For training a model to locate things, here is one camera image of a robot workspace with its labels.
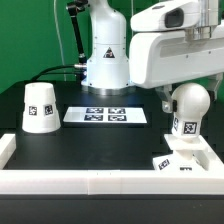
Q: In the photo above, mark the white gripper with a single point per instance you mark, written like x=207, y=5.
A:
x=158, y=59

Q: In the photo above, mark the white lamp bulb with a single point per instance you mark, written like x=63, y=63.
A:
x=193, y=102

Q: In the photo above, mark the white lamp base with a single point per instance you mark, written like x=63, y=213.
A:
x=183, y=156

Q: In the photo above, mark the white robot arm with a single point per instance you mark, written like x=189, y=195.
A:
x=108, y=67

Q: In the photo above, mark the white lamp shade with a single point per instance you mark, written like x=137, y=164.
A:
x=40, y=113

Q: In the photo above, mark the white marker tag board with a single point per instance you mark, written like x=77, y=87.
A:
x=114, y=115

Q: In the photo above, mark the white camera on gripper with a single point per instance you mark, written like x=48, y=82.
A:
x=167, y=15

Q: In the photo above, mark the white U-shaped frame wall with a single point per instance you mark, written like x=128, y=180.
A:
x=69, y=182

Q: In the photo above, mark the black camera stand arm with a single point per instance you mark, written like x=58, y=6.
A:
x=74, y=8

